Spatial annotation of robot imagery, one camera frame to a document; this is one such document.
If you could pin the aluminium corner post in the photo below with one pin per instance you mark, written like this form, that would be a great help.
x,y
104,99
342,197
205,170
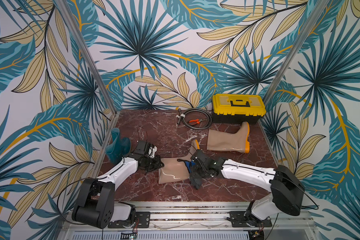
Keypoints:
x,y
79,39
293,42

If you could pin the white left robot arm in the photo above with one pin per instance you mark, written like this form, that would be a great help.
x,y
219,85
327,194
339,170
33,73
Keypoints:
x,y
95,205

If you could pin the right aluminium corner post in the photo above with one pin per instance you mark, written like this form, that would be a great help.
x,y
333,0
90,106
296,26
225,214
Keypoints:
x,y
293,42

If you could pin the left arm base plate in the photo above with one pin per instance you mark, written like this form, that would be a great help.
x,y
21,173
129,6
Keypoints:
x,y
136,219

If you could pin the red handled pliers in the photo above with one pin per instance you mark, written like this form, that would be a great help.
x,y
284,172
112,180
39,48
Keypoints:
x,y
195,122

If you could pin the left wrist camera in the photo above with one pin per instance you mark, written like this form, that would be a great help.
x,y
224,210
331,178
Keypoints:
x,y
145,148

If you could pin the teal rubber boot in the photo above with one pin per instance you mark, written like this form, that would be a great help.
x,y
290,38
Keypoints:
x,y
118,148

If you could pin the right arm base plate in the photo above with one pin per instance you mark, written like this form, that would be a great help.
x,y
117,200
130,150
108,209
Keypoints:
x,y
239,219

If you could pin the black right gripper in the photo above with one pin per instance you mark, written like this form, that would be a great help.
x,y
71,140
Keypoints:
x,y
196,167

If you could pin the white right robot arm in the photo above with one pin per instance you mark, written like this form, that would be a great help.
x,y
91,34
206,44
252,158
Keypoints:
x,y
286,192

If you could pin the left aluminium corner post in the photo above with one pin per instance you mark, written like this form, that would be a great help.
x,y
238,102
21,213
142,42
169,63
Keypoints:
x,y
79,39

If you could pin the yellow and black toolbox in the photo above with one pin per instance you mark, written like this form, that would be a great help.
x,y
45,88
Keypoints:
x,y
236,109

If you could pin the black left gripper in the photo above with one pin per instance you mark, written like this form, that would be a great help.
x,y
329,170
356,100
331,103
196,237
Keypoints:
x,y
158,164

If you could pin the aluminium mounting rail frame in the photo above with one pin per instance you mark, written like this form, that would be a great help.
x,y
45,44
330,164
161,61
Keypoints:
x,y
208,221

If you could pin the beige rubber boot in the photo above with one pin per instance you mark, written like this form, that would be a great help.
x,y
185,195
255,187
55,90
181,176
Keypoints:
x,y
178,168
227,142

